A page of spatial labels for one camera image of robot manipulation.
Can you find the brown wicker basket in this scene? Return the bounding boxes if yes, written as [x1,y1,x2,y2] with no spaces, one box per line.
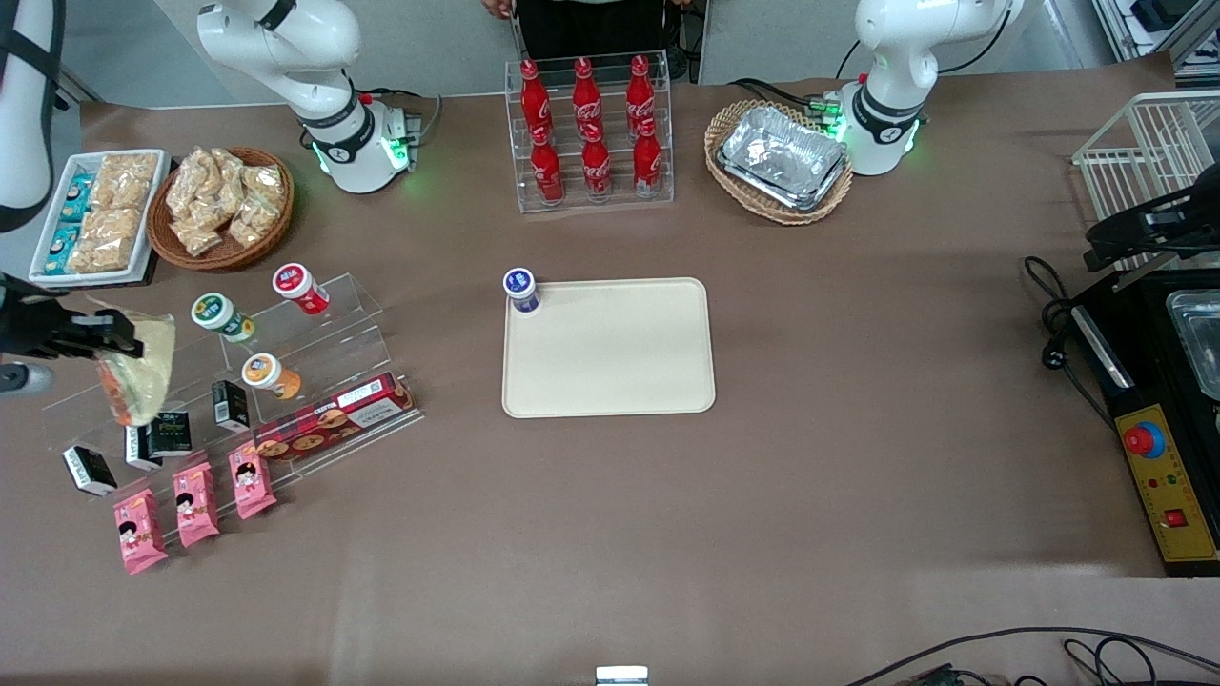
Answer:
[147,146,295,272]

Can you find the black cables bundle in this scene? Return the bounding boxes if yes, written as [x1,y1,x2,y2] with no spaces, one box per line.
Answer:
[846,626,1220,686]

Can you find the beige plastic tray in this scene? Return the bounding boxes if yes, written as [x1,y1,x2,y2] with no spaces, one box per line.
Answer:
[501,277,717,420]

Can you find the clear bag of snacks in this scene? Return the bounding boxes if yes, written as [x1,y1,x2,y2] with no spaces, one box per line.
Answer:
[195,147,245,207]
[242,164,288,207]
[228,195,272,250]
[166,152,207,221]
[170,216,223,257]

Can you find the black power cable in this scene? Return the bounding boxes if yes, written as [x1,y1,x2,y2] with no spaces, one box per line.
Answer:
[1024,254,1118,432]

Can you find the clear glass container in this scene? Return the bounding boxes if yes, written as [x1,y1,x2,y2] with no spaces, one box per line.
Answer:
[1167,290,1220,402]

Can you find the aluminium foil trays stack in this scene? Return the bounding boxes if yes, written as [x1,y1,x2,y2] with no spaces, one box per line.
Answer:
[716,105,850,212]

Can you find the green lid cup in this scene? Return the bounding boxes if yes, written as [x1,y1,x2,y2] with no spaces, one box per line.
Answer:
[190,292,257,345]

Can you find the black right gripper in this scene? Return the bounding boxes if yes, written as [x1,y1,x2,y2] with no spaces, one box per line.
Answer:
[0,295,146,361]

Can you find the white wire basket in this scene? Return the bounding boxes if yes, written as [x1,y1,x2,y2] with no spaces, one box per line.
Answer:
[1071,91,1220,271]

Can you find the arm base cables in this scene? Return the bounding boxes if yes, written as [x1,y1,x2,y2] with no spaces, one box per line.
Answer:
[726,77,844,127]
[356,87,445,146]

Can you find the triangle sandwich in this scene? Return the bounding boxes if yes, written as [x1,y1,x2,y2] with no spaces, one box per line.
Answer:
[93,298,178,428]

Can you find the light wicker basket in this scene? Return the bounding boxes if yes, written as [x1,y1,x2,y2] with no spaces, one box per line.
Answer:
[703,99,855,227]

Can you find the purple lid cup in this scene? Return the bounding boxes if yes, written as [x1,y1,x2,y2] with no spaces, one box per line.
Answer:
[502,268,543,316]

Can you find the red lid cup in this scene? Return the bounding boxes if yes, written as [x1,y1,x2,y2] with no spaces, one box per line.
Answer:
[272,262,332,316]

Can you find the clear acrylic bottle rack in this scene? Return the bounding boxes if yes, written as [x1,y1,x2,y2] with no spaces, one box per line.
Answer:
[504,50,676,214]

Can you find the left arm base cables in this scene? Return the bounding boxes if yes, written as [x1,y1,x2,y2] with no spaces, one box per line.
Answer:
[726,77,844,127]

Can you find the red cola bottle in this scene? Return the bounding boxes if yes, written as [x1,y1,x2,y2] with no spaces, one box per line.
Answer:
[571,57,604,134]
[625,54,658,134]
[519,59,555,134]
[529,126,566,204]
[632,117,663,197]
[580,123,613,199]

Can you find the pink snack pack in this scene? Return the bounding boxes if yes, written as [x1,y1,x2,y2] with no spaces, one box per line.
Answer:
[172,462,222,549]
[112,488,170,576]
[227,445,279,521]

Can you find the rice cracker pack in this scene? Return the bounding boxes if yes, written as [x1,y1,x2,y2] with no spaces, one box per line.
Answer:
[65,209,146,275]
[90,152,160,212]

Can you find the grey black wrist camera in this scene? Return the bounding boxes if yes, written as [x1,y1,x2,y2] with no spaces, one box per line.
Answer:
[0,361,55,397]

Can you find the orange lid cup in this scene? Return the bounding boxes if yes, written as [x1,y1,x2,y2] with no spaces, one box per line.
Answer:
[240,352,303,402]

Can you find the small black drink carton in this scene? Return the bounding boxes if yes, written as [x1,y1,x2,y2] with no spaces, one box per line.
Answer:
[211,379,252,431]
[147,411,194,457]
[123,424,164,473]
[61,445,119,497]

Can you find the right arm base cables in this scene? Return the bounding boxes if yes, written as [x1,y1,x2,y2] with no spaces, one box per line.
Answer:
[356,87,445,146]

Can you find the red cookie box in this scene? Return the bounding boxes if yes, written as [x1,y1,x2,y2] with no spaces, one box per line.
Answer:
[252,373,418,466]

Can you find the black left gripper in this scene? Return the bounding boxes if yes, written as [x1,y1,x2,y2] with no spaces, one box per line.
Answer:
[1084,185,1220,273]

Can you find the black machine with yellow panel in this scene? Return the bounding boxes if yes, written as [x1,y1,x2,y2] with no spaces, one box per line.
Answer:
[1066,271,1220,579]

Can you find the white rectangular snack tray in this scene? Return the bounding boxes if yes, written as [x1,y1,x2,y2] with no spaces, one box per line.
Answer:
[28,149,173,288]

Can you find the clear acrylic tiered stand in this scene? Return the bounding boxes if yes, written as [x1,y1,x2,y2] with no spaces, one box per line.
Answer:
[42,272,426,546]

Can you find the red emergency stop button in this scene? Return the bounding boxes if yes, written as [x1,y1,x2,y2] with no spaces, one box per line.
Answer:
[1122,421,1167,461]

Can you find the teal snack pack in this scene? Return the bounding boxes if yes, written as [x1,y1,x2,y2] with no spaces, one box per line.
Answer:
[58,173,95,223]
[42,225,83,276]

